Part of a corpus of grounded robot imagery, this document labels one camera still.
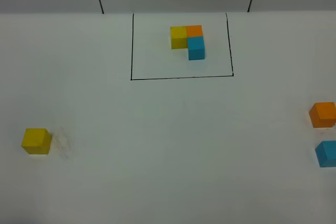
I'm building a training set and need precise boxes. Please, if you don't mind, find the blue template block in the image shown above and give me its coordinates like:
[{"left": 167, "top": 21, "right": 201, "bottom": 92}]
[{"left": 187, "top": 36, "right": 205, "bottom": 60}]

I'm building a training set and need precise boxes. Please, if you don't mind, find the yellow template block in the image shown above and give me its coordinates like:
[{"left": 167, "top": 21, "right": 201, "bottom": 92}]
[{"left": 170, "top": 26, "right": 187, "bottom": 49}]

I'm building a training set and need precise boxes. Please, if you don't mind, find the orange template block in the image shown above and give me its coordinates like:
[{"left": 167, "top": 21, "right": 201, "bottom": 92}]
[{"left": 186, "top": 25, "right": 203, "bottom": 38}]

